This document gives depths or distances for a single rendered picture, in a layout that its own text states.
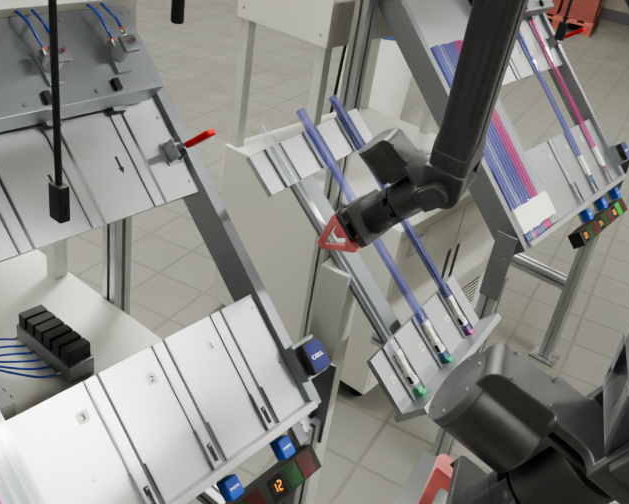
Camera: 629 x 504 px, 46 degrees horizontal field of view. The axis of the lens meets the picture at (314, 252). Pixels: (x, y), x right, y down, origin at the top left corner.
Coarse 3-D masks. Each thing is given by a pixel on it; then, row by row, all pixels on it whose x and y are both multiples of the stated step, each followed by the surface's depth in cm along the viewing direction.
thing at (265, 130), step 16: (272, 144) 118; (288, 160) 118; (288, 176) 118; (304, 192) 118; (320, 224) 118; (336, 256) 119; (352, 272) 119; (368, 304) 119; (384, 336) 120; (416, 384) 120
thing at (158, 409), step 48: (192, 336) 106; (240, 336) 112; (96, 384) 95; (144, 384) 99; (192, 384) 104; (240, 384) 109; (288, 384) 115; (48, 432) 89; (96, 432) 93; (144, 432) 97; (192, 432) 102; (240, 432) 107; (48, 480) 87; (96, 480) 91; (144, 480) 95; (192, 480) 99
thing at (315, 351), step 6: (312, 342) 115; (318, 342) 116; (306, 348) 114; (312, 348) 114; (318, 348) 115; (312, 354) 114; (318, 354) 115; (324, 354) 116; (312, 360) 114; (318, 360) 114; (324, 360) 115; (318, 366) 114; (324, 366) 115
